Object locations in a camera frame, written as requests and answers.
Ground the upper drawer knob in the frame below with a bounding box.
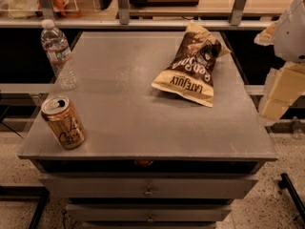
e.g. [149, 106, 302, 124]
[144, 186, 153, 197]

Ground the clear plastic water bottle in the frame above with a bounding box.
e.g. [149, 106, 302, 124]
[40, 19, 79, 90]

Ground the black bar right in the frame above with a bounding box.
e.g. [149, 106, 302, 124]
[278, 173, 305, 223]

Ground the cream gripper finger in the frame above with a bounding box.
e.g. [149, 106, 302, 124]
[254, 21, 277, 46]
[258, 62, 305, 121]

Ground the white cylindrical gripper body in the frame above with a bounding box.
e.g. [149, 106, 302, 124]
[274, 0, 305, 63]

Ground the clear plastic container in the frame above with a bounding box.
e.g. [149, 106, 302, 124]
[0, 0, 81, 19]

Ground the drawer knob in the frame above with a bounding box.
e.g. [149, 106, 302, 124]
[144, 186, 153, 197]
[147, 215, 154, 223]

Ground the grey drawer cabinet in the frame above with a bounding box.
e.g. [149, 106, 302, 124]
[19, 31, 276, 229]

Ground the lower drawer knob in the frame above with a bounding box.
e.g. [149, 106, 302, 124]
[147, 215, 154, 223]

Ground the black metal frame left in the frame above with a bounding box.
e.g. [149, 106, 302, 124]
[0, 185, 49, 229]

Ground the gold LaCroix soda can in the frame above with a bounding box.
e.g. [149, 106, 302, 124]
[41, 95, 85, 149]

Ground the metal shelf rack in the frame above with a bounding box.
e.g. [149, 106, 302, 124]
[0, 0, 294, 29]

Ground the brown Late July chip bag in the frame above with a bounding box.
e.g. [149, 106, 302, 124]
[152, 21, 231, 108]

